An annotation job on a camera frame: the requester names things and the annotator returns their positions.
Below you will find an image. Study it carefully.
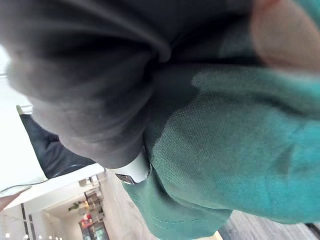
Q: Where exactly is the right robot hand black cloth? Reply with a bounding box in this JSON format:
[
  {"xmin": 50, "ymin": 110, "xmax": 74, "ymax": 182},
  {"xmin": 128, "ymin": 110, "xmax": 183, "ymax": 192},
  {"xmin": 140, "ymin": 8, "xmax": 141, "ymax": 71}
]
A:
[{"xmin": 0, "ymin": 0, "xmax": 254, "ymax": 185}]

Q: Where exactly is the green cloth garment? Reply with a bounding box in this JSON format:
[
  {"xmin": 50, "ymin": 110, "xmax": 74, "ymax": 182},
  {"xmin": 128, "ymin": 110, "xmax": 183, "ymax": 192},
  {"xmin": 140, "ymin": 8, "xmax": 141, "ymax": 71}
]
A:
[{"xmin": 121, "ymin": 0, "xmax": 320, "ymax": 240}]

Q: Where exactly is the shelf unit with items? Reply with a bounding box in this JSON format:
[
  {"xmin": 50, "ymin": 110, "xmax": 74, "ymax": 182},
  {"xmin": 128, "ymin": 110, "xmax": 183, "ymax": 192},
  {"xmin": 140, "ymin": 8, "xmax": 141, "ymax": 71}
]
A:
[{"xmin": 79, "ymin": 174, "xmax": 106, "ymax": 226}]

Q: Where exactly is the green potted plant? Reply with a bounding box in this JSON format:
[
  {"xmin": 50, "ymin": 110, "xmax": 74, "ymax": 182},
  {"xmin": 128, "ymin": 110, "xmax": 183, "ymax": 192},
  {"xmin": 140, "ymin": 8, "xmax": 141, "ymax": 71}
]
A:
[{"xmin": 67, "ymin": 201, "xmax": 83, "ymax": 212}]

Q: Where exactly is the red object on shelf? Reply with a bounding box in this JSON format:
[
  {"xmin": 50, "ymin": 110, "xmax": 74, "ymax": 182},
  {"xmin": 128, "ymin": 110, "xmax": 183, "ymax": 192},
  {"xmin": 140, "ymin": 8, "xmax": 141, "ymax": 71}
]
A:
[{"xmin": 79, "ymin": 213, "xmax": 94, "ymax": 227}]

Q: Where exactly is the thin grey cable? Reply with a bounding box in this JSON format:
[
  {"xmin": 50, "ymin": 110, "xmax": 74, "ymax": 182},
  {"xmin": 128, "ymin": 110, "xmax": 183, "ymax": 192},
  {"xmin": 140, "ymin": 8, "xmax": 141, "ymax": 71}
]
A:
[{"xmin": 0, "ymin": 180, "xmax": 49, "ymax": 194}]

